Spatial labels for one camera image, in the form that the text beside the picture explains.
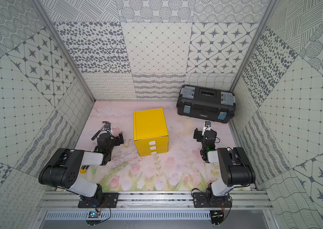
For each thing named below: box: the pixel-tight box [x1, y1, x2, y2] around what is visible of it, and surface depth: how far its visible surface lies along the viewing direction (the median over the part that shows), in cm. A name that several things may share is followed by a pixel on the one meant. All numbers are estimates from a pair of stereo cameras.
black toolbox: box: [176, 84, 237, 124], surface depth 101 cm
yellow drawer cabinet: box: [132, 108, 169, 157], surface depth 80 cm
